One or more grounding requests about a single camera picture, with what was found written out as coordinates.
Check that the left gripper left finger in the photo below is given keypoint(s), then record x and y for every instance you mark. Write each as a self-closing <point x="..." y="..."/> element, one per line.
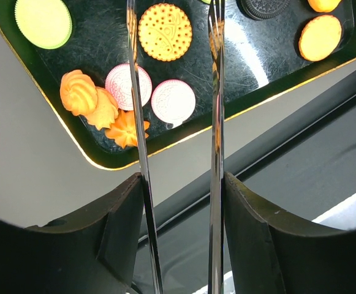
<point x="90" y="250"/>

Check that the orange round cookie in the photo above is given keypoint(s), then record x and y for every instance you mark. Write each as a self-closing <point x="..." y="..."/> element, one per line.
<point x="320" y="37"/>
<point x="165" y="32"/>

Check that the black gold-rimmed tray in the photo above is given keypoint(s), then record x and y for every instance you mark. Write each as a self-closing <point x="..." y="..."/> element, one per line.
<point x="261" y="61"/>

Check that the orange swirl cookie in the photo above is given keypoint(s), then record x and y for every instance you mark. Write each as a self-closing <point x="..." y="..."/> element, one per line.
<point x="106" y="111"/>
<point x="78" y="93"/>

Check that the metal tongs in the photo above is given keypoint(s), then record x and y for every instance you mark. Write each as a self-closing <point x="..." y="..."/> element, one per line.
<point x="216" y="24"/>

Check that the black sandwich cookie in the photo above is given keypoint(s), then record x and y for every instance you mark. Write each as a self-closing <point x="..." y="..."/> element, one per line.
<point x="264" y="9"/>

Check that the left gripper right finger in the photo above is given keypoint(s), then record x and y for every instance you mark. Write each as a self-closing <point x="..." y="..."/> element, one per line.
<point x="274" y="251"/>

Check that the pink round cookie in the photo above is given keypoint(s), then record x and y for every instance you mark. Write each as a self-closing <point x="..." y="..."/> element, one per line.
<point x="173" y="102"/>
<point x="118" y="83"/>

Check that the green round cookie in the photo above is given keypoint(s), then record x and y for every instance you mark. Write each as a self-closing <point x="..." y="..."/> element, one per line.
<point x="46" y="24"/>

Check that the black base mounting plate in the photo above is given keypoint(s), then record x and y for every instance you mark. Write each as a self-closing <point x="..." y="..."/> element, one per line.
<point x="310" y="176"/>

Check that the orange fish cookie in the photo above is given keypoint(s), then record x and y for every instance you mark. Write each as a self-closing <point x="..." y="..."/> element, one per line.
<point x="323" y="6"/>

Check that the orange star cookie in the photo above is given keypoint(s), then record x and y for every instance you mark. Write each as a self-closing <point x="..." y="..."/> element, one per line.
<point x="123" y="130"/>

